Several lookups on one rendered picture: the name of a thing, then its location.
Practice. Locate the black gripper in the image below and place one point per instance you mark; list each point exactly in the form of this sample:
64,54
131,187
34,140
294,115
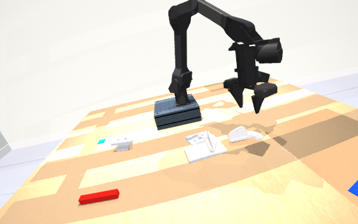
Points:
246,78

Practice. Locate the red rectangular bar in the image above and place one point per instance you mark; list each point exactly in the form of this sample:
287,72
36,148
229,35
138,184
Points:
99,196

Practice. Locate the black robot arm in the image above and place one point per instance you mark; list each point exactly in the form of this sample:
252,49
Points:
238,29

